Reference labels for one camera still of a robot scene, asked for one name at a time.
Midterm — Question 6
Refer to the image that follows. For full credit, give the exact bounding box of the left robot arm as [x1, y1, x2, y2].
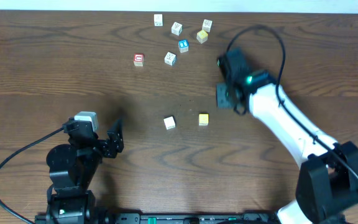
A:
[45, 118, 124, 224]

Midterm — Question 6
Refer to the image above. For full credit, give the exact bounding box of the blue letter block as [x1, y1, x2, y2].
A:
[178, 40, 189, 53]

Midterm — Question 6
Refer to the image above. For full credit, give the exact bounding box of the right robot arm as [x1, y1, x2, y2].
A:
[216, 49, 358, 223]

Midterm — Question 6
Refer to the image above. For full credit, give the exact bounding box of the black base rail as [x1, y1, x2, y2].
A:
[34, 212, 347, 224]

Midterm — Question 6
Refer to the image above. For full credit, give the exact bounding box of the white block top left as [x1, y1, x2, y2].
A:
[154, 14, 163, 27]

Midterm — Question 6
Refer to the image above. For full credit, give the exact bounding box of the black cable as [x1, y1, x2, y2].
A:
[225, 24, 358, 224]
[0, 126, 65, 224]

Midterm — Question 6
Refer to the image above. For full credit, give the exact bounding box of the white block tilted top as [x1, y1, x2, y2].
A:
[171, 22, 183, 35]

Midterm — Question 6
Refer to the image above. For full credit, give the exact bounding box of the white patterned block top right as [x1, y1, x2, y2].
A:
[202, 19, 213, 33]

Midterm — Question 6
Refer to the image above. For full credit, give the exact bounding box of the left black cable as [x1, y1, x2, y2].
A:
[0, 126, 65, 224]

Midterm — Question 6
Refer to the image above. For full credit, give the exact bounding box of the yellow-top block near centre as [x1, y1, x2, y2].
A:
[196, 30, 209, 44]

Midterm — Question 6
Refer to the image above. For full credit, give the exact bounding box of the red letter block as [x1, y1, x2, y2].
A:
[133, 54, 144, 67]

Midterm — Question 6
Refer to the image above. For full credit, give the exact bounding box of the plain white block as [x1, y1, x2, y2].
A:
[163, 116, 176, 130]

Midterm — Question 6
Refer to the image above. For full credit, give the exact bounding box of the right black cable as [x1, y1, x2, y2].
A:
[225, 24, 358, 224]

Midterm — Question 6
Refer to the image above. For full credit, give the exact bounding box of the yellow block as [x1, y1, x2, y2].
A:
[198, 113, 209, 126]

